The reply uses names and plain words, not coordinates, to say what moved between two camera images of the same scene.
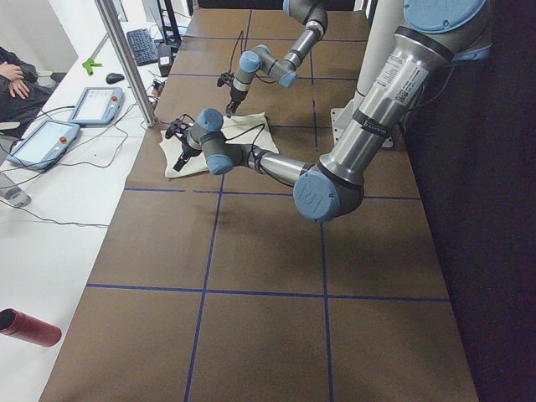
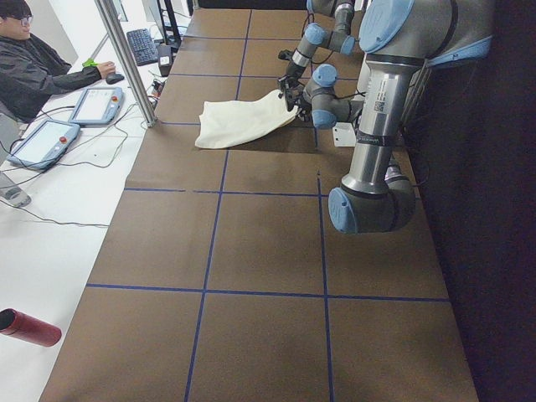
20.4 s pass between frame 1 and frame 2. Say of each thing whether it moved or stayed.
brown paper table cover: stayed
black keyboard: stayed
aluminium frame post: stayed
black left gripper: moved
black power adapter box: stayed
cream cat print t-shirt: moved
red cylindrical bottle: stayed
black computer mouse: stayed
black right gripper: moved
